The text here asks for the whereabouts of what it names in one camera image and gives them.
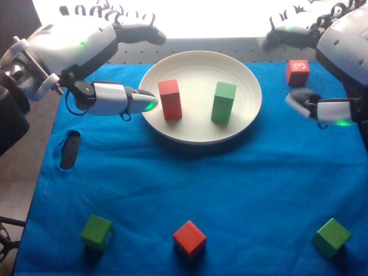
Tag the white round plate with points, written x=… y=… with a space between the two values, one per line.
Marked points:
x=195 y=72

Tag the red cube with number three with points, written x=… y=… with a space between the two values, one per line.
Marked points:
x=297 y=72

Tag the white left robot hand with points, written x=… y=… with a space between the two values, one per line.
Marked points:
x=72 y=43

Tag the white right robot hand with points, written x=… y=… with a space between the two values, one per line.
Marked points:
x=345 y=43

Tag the black stand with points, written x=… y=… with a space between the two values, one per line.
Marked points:
x=7 y=238

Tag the blue table cloth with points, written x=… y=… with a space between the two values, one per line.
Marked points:
x=201 y=184

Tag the red rectangular block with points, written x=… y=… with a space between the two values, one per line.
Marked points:
x=171 y=99

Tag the green cube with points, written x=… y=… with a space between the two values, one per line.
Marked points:
x=222 y=103
x=96 y=233
x=332 y=237

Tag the black oblong table fixture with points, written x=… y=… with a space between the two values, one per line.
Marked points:
x=69 y=149

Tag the black box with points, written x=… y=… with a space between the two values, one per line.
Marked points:
x=11 y=120

